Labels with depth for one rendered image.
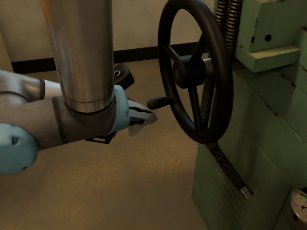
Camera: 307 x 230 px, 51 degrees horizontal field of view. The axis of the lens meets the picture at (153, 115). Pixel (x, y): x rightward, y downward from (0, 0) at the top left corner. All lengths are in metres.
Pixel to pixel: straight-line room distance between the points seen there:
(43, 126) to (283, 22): 0.42
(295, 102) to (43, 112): 0.46
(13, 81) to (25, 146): 0.14
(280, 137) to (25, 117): 0.51
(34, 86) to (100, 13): 0.26
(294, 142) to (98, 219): 0.89
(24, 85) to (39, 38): 1.53
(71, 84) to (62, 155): 1.20
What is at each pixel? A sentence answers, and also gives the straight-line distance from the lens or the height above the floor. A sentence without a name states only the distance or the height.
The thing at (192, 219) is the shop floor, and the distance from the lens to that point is 1.36.
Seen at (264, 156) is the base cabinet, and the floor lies 0.59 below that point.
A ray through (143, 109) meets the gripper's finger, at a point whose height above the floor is 0.71.
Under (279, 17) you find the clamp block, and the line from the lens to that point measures 0.60.
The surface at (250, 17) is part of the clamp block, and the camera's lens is 0.58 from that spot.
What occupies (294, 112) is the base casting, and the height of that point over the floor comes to 0.75.
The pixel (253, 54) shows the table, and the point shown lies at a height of 0.87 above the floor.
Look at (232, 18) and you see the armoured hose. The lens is 0.60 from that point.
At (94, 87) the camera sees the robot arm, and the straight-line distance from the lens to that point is 0.42.
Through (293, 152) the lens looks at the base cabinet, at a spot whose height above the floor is 0.67.
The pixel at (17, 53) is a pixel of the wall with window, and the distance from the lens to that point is 2.17.
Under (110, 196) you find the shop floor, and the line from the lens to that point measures 1.42.
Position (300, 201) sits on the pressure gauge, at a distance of 0.65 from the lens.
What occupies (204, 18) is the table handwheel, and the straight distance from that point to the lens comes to 0.53.
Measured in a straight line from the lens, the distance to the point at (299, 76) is 0.66.
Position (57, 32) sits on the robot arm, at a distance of 0.37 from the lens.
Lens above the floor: 1.16
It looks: 41 degrees down
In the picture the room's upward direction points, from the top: straight up
